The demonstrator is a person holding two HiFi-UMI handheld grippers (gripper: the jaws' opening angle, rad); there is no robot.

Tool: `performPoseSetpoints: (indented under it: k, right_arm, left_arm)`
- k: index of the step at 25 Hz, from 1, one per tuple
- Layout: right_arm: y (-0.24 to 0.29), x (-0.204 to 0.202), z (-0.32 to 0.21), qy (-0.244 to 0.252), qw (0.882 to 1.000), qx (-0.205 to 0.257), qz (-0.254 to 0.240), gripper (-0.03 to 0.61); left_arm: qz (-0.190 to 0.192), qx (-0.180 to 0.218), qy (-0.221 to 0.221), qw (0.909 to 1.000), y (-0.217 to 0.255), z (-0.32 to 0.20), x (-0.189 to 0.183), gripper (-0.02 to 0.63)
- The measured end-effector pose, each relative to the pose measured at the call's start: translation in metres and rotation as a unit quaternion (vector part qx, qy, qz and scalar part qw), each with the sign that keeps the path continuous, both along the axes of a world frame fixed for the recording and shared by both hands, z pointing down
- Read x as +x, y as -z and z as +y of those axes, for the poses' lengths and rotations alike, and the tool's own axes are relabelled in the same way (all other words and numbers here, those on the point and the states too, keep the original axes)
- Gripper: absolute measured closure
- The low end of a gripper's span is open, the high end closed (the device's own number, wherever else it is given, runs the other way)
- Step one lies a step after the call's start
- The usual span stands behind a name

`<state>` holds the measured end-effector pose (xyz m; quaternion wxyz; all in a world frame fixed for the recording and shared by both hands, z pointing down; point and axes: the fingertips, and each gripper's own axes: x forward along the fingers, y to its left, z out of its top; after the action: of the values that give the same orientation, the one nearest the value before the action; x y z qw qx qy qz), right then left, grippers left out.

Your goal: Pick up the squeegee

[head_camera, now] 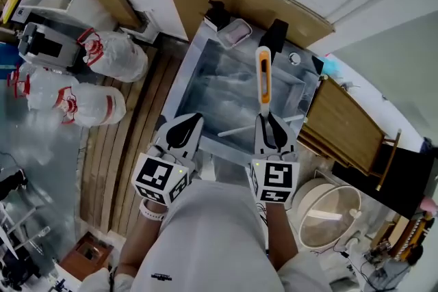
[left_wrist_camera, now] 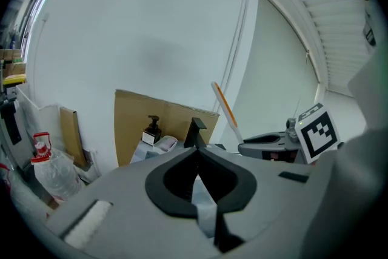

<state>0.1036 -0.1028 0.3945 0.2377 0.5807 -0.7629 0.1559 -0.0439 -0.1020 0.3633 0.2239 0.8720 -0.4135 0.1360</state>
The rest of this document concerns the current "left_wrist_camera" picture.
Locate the black faucet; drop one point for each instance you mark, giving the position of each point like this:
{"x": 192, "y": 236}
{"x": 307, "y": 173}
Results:
{"x": 192, "y": 133}

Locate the yellow box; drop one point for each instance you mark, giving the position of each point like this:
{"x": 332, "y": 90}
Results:
{"x": 14, "y": 79}

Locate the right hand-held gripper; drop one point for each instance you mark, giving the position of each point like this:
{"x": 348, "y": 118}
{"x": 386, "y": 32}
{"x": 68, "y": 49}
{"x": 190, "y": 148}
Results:
{"x": 318, "y": 136}

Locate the white plastic bag lower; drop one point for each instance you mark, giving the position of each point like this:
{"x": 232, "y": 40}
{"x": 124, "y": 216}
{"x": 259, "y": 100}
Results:
{"x": 6, "y": 174}

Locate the long cardboard box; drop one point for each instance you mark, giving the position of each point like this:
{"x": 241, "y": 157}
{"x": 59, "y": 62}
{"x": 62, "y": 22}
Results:
{"x": 71, "y": 136}

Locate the gray and black machine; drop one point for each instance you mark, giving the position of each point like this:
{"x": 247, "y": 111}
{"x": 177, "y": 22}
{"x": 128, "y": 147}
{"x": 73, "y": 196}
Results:
{"x": 10, "y": 124}

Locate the white board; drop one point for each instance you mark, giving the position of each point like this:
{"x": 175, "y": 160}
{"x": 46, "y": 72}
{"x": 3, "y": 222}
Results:
{"x": 39, "y": 118}

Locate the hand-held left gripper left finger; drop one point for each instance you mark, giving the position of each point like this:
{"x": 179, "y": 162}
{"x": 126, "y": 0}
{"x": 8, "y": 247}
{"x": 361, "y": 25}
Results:
{"x": 121, "y": 209}

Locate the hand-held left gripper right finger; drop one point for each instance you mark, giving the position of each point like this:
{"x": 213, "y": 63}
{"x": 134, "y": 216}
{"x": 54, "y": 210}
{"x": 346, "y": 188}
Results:
{"x": 272, "y": 206}

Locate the large cardboard sheet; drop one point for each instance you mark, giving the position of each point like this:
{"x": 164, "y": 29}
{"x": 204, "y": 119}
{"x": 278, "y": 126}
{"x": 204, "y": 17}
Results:
{"x": 130, "y": 124}

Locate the white soap dish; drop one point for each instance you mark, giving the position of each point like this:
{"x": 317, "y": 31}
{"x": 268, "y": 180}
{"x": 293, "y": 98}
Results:
{"x": 166, "y": 143}

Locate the white plastic bag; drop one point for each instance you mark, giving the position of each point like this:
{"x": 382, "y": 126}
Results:
{"x": 57, "y": 173}
{"x": 6, "y": 174}

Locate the white window blind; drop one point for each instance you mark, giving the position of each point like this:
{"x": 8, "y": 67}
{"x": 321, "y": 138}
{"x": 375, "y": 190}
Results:
{"x": 336, "y": 39}

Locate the black soap pump bottle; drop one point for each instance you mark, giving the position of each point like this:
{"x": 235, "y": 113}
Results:
{"x": 151, "y": 135}

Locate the white plastic bag upper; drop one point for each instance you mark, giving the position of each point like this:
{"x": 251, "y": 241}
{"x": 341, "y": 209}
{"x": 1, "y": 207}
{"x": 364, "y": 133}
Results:
{"x": 57, "y": 173}

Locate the white wall conduit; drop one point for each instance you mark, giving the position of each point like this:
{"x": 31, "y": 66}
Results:
{"x": 236, "y": 45}

